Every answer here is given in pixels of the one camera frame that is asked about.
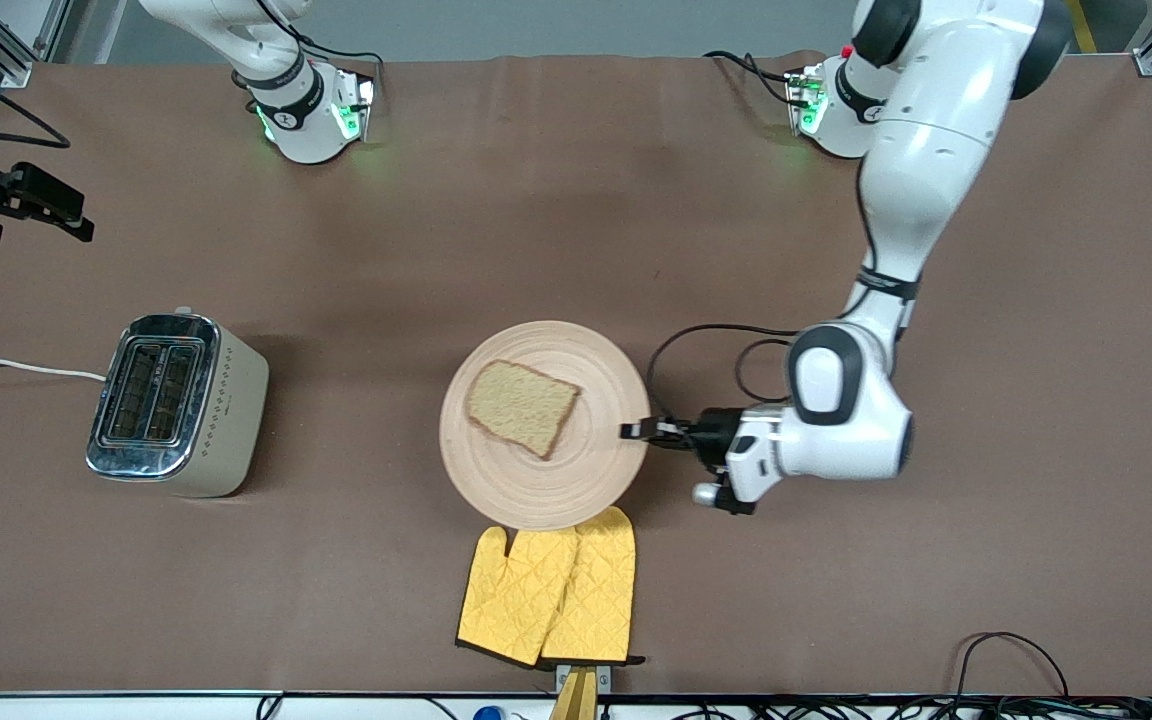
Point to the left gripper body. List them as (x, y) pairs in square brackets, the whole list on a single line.
[(712, 430)]

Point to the round wooden plate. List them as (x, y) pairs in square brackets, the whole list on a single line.
[(596, 470)]

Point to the slice of brown toast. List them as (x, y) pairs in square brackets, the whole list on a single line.
[(521, 405)]

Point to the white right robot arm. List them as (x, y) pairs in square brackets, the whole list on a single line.
[(296, 110)]

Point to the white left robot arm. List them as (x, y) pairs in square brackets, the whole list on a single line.
[(926, 150)]

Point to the yellow quilted oven mitt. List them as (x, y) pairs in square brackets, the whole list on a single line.
[(511, 600), (601, 590)]

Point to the brown table cover mat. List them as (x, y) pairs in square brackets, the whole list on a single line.
[(336, 250)]

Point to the silver two-slot toaster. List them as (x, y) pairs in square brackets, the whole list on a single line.
[(226, 430)]

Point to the small blue round object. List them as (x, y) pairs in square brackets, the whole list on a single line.
[(486, 714)]

